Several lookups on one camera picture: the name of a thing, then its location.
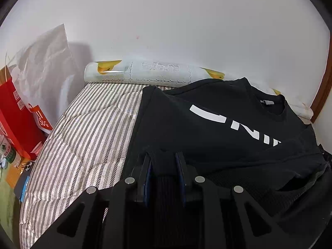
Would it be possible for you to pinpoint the brown wooden door frame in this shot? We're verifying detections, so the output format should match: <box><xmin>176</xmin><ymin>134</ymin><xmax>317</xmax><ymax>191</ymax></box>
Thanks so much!
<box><xmin>310</xmin><ymin>74</ymin><xmax>332</xmax><ymax>123</ymax></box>

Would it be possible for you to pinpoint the dark blue box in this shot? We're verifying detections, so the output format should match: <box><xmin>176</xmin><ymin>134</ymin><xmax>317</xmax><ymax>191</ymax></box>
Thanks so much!
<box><xmin>14</xmin><ymin>175</ymin><xmax>31</xmax><ymax>202</ymax></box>

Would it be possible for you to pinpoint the red cardboard box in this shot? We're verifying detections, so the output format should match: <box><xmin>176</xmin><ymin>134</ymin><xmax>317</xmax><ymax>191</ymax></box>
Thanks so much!
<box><xmin>0</xmin><ymin>66</ymin><xmax>47</xmax><ymax>160</ymax></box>

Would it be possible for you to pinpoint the rolled white printed mat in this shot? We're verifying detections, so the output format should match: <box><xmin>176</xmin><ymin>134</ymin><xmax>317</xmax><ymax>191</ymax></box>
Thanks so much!
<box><xmin>84</xmin><ymin>60</ymin><xmax>314</xmax><ymax>118</ymax></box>

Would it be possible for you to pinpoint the striped quilt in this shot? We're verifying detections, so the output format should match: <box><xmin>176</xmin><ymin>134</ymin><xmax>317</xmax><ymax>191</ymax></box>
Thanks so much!
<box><xmin>19</xmin><ymin>82</ymin><xmax>166</xmax><ymax>249</ymax></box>

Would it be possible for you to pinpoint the orange box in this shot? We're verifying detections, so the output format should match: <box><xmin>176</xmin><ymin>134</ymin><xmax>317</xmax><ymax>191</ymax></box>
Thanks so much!
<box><xmin>5</xmin><ymin>165</ymin><xmax>22</xmax><ymax>188</ymax></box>

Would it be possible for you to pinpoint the red and white bag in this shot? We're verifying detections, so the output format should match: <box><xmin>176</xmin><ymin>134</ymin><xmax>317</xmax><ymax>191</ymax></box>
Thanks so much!
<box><xmin>27</xmin><ymin>103</ymin><xmax>54</xmax><ymax>135</ymax></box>

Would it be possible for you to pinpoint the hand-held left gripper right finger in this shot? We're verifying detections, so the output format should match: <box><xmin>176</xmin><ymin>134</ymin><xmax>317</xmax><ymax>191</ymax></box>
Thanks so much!
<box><xmin>174</xmin><ymin>152</ymin><xmax>293</xmax><ymax>249</ymax></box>

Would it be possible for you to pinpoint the green label bottle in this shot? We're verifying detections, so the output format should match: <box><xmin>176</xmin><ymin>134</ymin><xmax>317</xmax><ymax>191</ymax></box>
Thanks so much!
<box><xmin>0</xmin><ymin>135</ymin><xmax>17</xmax><ymax>164</ymax></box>

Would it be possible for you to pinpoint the black sweatshirt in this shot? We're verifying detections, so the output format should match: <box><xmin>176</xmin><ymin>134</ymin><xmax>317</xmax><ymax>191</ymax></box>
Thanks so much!
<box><xmin>121</xmin><ymin>77</ymin><xmax>332</xmax><ymax>242</ymax></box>

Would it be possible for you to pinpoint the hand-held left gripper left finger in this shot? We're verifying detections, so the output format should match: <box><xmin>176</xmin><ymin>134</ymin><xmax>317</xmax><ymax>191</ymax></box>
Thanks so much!
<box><xmin>31</xmin><ymin>152</ymin><xmax>153</xmax><ymax>249</ymax></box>

